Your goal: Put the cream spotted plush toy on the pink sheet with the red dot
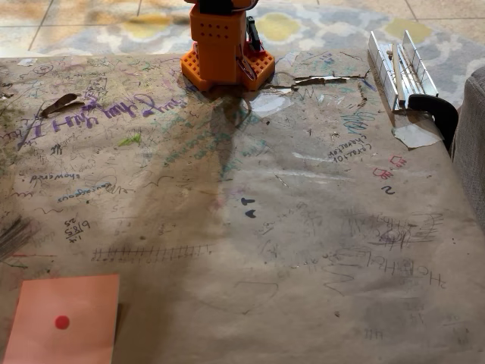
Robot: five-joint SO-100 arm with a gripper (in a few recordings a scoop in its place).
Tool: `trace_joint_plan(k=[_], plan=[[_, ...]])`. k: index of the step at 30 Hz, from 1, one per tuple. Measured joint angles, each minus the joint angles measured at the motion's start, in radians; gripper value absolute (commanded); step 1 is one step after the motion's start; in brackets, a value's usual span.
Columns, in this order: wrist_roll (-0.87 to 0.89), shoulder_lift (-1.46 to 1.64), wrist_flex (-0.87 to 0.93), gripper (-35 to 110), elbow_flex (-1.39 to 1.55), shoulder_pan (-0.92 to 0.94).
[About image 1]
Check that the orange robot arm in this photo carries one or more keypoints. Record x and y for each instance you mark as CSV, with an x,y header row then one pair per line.
x,y
223,49

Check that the small red round object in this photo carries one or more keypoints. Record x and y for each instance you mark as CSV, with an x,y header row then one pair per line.
x,y
62,322

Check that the brown scribbled paper cover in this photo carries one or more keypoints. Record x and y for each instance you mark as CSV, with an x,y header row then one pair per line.
x,y
288,235

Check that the black connector on base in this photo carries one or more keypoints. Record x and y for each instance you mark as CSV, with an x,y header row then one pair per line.
x,y
254,34

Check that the grey yellow patterned rug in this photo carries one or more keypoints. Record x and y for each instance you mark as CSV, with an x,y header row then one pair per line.
x,y
333,30

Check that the thin wooden stick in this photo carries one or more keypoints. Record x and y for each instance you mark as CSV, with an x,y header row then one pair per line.
x,y
396,72

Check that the pink paper sheet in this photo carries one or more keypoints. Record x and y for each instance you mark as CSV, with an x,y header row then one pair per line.
x,y
72,299

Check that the black clamp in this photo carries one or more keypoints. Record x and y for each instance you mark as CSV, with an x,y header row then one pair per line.
x,y
439,110

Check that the grey upholstered sofa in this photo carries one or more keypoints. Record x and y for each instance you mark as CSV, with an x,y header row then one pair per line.
x,y
471,144

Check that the small white tape piece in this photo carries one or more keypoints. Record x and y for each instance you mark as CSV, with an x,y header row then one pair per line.
x,y
25,61

